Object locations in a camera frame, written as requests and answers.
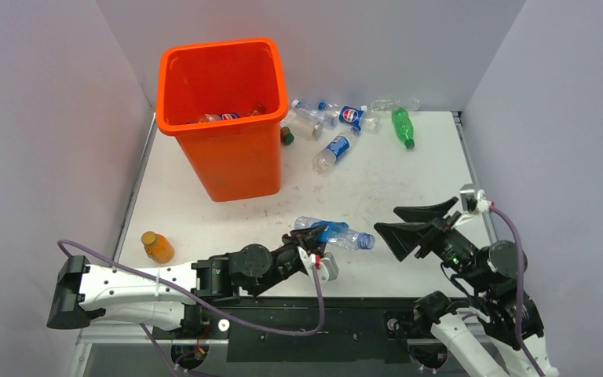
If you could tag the clear empty bottle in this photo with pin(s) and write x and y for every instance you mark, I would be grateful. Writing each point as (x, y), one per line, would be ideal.
(410, 104)

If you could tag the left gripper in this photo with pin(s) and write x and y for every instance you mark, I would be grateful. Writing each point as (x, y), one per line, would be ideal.
(300, 240)

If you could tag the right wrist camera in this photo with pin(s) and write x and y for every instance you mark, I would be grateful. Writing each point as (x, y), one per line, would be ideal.
(474, 199)

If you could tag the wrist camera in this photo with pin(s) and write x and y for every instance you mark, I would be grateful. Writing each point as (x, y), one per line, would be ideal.
(327, 267)
(474, 199)

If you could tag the pepsi bottle front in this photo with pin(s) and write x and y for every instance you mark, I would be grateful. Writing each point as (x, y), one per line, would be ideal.
(215, 117)

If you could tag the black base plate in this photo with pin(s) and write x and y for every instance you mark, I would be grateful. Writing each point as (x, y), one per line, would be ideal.
(302, 329)

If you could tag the orange plastic bin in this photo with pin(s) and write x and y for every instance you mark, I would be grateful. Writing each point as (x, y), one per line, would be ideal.
(237, 158)

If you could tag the pepsi bottle back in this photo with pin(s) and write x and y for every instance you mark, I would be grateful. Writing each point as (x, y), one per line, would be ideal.
(359, 118)

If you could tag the green cap brown bottle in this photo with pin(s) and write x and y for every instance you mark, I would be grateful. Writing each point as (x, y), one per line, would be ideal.
(286, 136)

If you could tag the red label water bottle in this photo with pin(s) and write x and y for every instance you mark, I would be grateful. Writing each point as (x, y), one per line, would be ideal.
(258, 109)

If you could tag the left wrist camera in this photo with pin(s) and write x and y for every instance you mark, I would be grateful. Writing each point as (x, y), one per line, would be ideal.
(327, 267)

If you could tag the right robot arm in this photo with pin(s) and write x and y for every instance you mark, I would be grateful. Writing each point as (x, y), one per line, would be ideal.
(497, 330)

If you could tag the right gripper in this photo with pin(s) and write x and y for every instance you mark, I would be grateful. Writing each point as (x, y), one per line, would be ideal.
(416, 214)

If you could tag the green plastic bottle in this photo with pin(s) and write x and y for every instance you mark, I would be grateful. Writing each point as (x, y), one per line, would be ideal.
(403, 127)

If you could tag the blue cap pepsi bottle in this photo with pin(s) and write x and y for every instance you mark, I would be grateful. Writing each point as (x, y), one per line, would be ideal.
(326, 159)

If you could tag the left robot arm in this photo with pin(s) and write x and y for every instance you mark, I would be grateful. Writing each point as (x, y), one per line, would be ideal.
(91, 288)

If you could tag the small orange juice bottle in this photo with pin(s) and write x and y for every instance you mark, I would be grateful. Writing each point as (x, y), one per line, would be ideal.
(157, 247)

